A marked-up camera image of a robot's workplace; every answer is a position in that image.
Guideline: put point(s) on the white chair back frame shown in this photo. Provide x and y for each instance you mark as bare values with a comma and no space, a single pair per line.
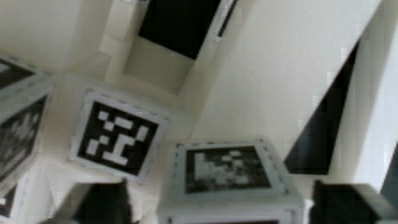
236,96

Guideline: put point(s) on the small tagged cube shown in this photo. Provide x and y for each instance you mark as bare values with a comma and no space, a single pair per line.
26,90
228,186

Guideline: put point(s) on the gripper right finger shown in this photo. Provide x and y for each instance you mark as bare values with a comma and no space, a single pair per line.
349,204

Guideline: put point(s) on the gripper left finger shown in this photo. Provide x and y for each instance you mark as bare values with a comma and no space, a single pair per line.
97,205

